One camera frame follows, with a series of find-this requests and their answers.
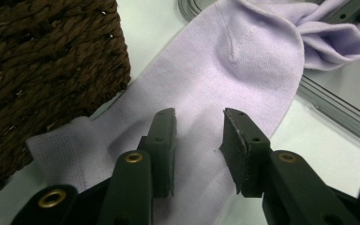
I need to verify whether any brown wicker basket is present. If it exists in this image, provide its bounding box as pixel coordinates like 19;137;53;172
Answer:
0;0;132;201

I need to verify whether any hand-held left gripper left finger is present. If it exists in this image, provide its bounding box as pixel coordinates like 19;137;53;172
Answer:
96;107;179;225

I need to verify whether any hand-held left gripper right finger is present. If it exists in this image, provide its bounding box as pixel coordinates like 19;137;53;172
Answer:
218;107;355;225

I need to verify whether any purple sock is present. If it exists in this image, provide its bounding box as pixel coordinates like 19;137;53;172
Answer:
26;0;360;225

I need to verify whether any clear plastic lid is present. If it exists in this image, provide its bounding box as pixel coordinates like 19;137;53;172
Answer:
177;0;360;148

